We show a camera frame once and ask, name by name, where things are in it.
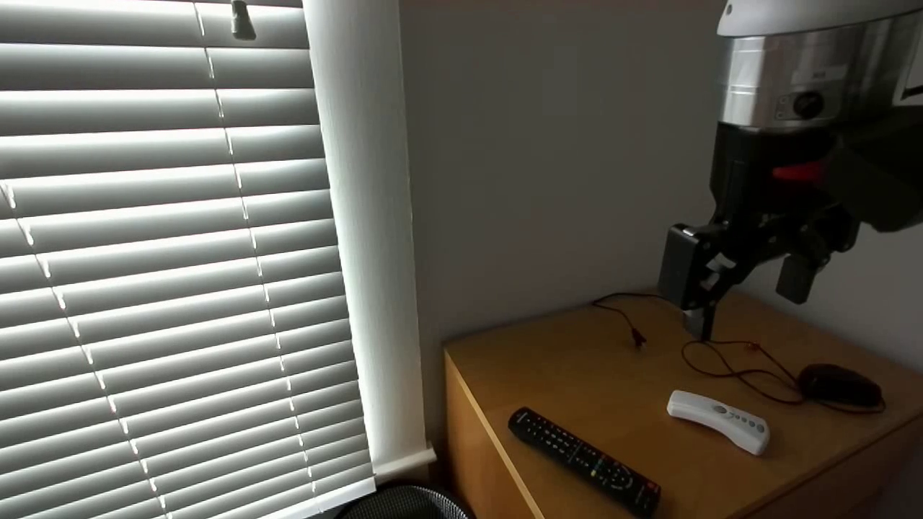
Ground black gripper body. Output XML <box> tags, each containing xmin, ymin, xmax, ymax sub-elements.
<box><xmin>656</xmin><ymin>125</ymin><xmax>864</xmax><ymax>311</ymax></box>

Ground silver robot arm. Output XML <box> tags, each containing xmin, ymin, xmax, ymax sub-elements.
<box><xmin>659</xmin><ymin>0</ymin><xmax>923</xmax><ymax>341</ymax></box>

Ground black oval digital clock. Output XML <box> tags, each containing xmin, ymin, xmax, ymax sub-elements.
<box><xmin>797</xmin><ymin>365</ymin><xmax>885</xmax><ymax>409</ymax></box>

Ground white remote control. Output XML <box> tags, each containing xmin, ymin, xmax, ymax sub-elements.
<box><xmin>668</xmin><ymin>389</ymin><xmax>771</xmax><ymax>457</ymax></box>

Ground wooden dresser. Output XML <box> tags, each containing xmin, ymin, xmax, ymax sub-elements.
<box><xmin>445</xmin><ymin>295</ymin><xmax>923</xmax><ymax>519</ymax></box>

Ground black TV remote control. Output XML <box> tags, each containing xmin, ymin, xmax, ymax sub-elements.
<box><xmin>507</xmin><ymin>406</ymin><xmax>660</xmax><ymax>519</ymax></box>

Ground black trash bin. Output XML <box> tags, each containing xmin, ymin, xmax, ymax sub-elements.
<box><xmin>336</xmin><ymin>484</ymin><xmax>471</xmax><ymax>519</ymax></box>

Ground white window blinds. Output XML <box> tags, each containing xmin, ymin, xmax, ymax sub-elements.
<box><xmin>0</xmin><ymin>0</ymin><xmax>375</xmax><ymax>519</ymax></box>

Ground thin black cable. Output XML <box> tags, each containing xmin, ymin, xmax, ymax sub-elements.
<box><xmin>590</xmin><ymin>292</ymin><xmax>888</xmax><ymax>419</ymax></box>

